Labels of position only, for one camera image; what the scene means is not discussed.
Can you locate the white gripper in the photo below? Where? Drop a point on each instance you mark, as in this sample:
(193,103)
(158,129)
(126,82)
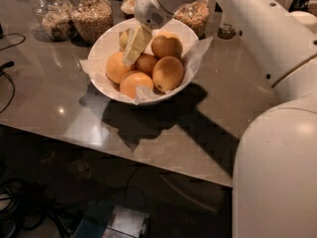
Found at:
(153,7)

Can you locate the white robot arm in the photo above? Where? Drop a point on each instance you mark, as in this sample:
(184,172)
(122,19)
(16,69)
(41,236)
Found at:
(275,170)

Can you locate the white ceramic bowl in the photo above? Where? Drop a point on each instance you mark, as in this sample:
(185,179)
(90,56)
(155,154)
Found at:
(172,26)

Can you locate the glass jar of granola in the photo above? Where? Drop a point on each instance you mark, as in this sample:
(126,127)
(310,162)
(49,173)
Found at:
(128,8)

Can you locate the small orange in middle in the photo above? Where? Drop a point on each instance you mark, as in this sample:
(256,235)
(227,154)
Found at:
(146,63)

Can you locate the glass jar of nuts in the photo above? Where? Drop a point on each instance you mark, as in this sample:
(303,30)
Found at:
(92,18)

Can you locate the glass jar of cereal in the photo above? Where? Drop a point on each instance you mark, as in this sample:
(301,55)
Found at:
(194,15)

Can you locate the glass jar far left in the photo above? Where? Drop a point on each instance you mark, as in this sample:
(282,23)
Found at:
(54,16)

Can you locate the stack of white plates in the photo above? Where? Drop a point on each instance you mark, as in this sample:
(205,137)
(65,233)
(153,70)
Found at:
(307,20)

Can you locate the metal box on floor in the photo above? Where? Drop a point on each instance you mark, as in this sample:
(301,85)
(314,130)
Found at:
(103,219)

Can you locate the black plug with cable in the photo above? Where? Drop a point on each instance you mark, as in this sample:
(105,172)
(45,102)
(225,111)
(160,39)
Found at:
(3,73)

